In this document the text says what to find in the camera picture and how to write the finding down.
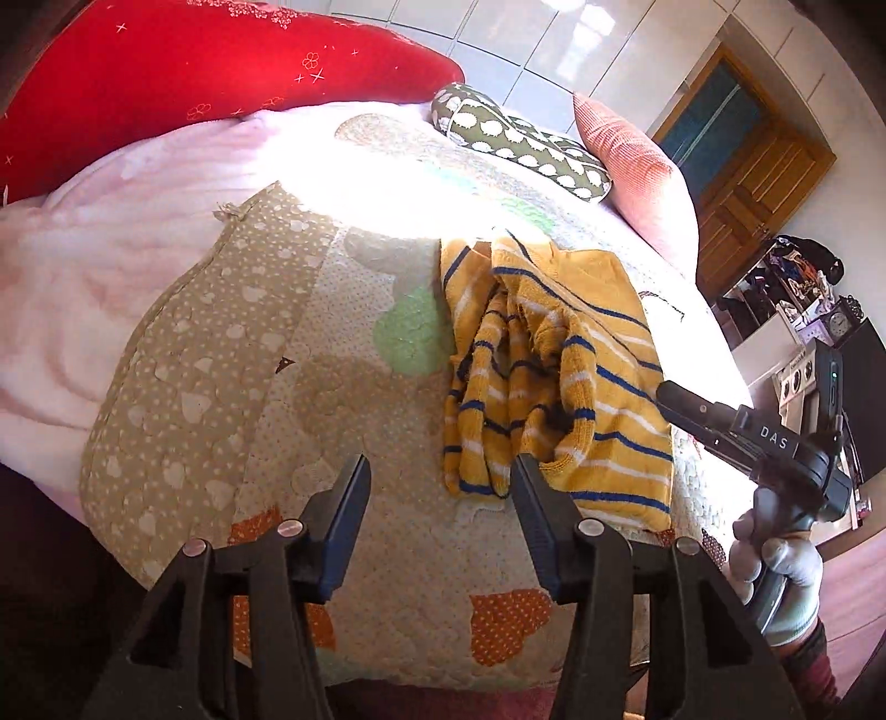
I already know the small desk clock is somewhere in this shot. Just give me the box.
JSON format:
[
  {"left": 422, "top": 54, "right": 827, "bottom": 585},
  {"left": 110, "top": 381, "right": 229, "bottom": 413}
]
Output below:
[{"left": 827, "top": 296, "right": 866, "bottom": 342}]

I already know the person's right forearm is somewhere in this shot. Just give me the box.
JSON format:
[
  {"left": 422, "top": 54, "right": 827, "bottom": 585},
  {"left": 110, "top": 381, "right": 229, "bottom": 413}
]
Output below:
[{"left": 768, "top": 616, "right": 842, "bottom": 720}]

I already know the red star-print pillow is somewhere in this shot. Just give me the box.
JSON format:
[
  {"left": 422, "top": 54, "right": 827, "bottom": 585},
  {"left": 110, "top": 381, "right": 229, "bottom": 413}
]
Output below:
[{"left": 0, "top": 0, "right": 466, "bottom": 205}]

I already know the dark table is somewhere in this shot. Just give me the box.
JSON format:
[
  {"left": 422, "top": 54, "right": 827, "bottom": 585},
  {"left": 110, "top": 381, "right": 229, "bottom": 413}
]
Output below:
[{"left": 796, "top": 318, "right": 886, "bottom": 486}]

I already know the patchwork heart-print quilt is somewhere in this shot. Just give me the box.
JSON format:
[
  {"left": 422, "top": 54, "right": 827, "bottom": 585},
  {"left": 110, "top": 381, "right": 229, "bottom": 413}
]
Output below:
[{"left": 79, "top": 111, "right": 745, "bottom": 690}]

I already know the white cabinet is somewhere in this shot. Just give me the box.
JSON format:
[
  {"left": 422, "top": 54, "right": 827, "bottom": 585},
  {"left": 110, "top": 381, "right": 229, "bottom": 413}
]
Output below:
[{"left": 716, "top": 297, "right": 807, "bottom": 389}]

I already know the yellow striped sweater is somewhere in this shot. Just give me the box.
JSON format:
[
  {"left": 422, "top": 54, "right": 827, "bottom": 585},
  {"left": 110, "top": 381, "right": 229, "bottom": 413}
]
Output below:
[{"left": 439, "top": 232, "right": 676, "bottom": 534}]

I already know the white glossy wardrobe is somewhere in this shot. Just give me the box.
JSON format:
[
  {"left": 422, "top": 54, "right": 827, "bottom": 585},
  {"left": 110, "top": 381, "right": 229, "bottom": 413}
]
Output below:
[{"left": 325, "top": 0, "right": 735, "bottom": 140}]

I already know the wooden door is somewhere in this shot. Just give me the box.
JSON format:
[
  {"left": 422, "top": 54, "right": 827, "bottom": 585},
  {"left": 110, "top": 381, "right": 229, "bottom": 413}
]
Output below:
[{"left": 647, "top": 42, "right": 838, "bottom": 299}]

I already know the cluttered dark shelf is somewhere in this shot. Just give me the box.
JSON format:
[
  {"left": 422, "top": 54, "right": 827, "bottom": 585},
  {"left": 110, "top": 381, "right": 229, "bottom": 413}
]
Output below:
[{"left": 720, "top": 234, "right": 846, "bottom": 326}]

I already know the person's right hand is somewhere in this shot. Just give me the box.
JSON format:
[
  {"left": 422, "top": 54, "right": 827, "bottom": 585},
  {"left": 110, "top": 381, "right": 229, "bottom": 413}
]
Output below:
[{"left": 728, "top": 485, "right": 826, "bottom": 648}]

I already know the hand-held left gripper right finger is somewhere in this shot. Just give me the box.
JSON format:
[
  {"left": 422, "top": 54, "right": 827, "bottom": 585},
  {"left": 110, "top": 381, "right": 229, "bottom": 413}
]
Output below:
[{"left": 511, "top": 453, "right": 807, "bottom": 720}]

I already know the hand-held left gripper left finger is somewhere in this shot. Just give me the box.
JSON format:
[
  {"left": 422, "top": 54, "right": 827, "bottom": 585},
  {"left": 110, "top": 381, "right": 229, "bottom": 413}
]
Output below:
[{"left": 79, "top": 453, "right": 373, "bottom": 720}]

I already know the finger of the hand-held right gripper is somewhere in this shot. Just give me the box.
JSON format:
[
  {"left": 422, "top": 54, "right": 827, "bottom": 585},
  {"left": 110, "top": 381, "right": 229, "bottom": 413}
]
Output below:
[{"left": 655, "top": 379, "right": 743, "bottom": 445}]

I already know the pink ribbed pillow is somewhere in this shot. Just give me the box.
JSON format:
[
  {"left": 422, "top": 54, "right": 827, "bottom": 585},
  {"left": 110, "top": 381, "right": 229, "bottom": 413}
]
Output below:
[{"left": 573, "top": 92, "right": 700, "bottom": 278}]

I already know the green sheep-print pillow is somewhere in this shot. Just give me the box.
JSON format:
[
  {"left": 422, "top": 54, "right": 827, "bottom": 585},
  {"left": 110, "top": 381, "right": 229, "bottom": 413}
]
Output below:
[{"left": 430, "top": 81, "right": 614, "bottom": 203}]

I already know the pale pink blanket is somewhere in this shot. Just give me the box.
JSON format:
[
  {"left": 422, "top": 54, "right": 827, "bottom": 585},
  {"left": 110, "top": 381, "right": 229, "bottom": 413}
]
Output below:
[{"left": 0, "top": 100, "right": 430, "bottom": 527}]

